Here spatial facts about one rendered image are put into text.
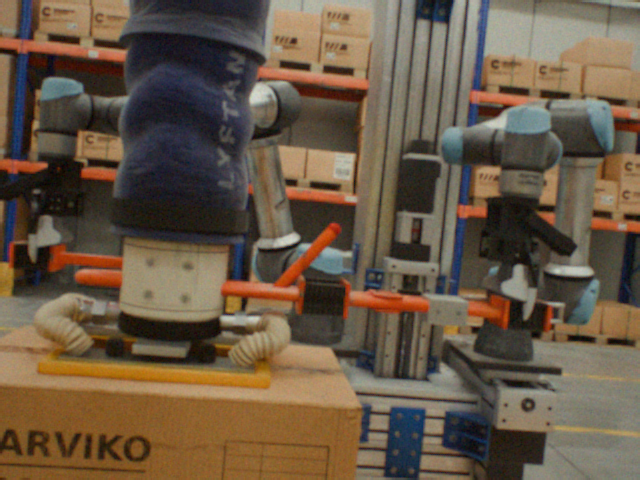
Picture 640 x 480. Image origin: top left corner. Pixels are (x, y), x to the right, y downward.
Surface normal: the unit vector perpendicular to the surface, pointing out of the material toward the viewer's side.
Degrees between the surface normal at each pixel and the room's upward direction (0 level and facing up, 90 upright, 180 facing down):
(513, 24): 90
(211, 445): 90
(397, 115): 90
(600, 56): 91
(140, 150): 79
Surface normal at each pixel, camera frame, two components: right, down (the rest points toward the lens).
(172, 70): 0.05, -0.29
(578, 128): -0.51, 0.15
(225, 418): 0.10, 0.06
